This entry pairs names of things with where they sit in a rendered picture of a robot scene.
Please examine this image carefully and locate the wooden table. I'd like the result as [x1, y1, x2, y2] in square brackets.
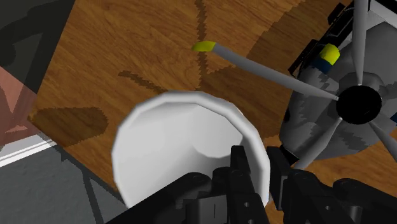
[27, 0, 397, 224]

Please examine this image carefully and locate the white cup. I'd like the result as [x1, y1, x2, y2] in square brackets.
[111, 90, 271, 209]

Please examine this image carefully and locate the grey toy propeller airplane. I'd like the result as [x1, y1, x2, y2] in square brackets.
[191, 0, 397, 170]

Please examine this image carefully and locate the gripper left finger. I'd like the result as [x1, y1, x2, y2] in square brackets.
[106, 144, 268, 224]

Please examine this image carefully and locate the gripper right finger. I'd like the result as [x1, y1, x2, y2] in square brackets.
[267, 146, 397, 224]

